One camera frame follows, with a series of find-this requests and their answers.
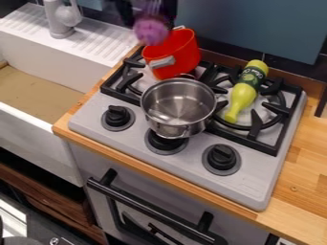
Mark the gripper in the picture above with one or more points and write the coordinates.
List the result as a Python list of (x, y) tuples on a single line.
[(126, 9)]

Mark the purple toy cupcake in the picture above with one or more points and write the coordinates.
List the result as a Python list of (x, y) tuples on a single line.
[(150, 30)]

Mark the red pot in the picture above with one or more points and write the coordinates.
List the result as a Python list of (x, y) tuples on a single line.
[(179, 54)]

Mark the silver pot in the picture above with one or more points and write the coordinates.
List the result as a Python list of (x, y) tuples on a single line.
[(179, 105)]

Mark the tap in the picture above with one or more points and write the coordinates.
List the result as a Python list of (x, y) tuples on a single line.
[(59, 19)]

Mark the toy sink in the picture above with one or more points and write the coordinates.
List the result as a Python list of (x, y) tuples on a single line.
[(38, 92)]

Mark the yellow green toy bottle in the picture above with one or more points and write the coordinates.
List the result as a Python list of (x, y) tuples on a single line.
[(244, 92)]

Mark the toy stove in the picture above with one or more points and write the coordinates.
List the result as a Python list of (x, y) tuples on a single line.
[(238, 172)]

